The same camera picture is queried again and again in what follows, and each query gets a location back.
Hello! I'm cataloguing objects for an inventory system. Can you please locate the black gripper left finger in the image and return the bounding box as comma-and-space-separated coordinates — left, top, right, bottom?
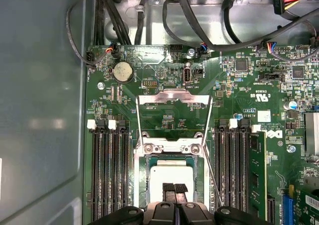
87, 182, 177, 225

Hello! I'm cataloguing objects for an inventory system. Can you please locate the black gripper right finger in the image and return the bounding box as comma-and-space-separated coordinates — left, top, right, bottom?
175, 184, 273, 225

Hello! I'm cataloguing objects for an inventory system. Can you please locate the silver CPU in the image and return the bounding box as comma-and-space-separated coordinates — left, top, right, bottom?
146, 155, 203, 206

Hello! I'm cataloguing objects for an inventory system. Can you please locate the metal socket cover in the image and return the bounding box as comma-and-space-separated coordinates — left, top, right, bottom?
136, 88, 214, 153

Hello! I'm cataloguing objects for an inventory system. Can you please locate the metal locking lever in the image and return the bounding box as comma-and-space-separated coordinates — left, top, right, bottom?
202, 144, 224, 207

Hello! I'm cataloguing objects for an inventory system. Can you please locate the CPU socket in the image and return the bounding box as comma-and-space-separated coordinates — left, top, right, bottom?
134, 135, 212, 211

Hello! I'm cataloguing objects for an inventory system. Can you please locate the black RAM slot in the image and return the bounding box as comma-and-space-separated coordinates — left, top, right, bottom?
87, 119, 100, 222
108, 119, 121, 216
214, 119, 227, 210
226, 118, 238, 211
99, 120, 111, 221
237, 119, 250, 215
119, 120, 132, 211

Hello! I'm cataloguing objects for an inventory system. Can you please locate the black expansion slot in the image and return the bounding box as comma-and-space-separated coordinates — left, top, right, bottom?
267, 197, 277, 225

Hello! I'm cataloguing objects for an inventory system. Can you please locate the blue expansion slot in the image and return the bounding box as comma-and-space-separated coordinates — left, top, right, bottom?
281, 184, 297, 225

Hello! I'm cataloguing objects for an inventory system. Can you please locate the green RAM stick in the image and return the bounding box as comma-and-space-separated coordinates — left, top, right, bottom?
249, 130, 268, 212

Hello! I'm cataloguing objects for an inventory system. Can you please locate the internal USB port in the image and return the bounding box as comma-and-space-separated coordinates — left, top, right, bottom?
183, 63, 192, 84

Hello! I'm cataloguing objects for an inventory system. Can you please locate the green motherboard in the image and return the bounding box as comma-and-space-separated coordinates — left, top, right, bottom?
83, 44, 319, 225

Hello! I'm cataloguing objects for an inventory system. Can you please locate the graphics card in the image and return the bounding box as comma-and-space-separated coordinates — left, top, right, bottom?
296, 176, 319, 225

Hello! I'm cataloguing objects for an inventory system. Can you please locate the coin battery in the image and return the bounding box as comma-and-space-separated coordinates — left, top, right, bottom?
109, 60, 134, 84

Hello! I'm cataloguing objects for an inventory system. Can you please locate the silver blue capacitor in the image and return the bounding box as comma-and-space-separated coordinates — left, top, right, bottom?
283, 99, 298, 112

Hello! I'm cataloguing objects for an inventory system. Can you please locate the silver heat sink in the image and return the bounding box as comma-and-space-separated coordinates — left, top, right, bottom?
304, 112, 319, 156

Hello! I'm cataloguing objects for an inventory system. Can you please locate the black PC case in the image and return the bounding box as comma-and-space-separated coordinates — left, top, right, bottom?
0, 0, 319, 225

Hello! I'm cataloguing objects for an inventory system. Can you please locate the thick black cable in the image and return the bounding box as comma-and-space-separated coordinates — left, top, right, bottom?
173, 0, 319, 53

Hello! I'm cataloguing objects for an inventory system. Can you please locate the thin black wire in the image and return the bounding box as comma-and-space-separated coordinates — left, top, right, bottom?
65, 0, 101, 70
161, 0, 208, 59

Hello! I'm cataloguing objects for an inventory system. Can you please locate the black cable bundle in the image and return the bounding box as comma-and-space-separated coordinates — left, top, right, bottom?
94, 0, 132, 46

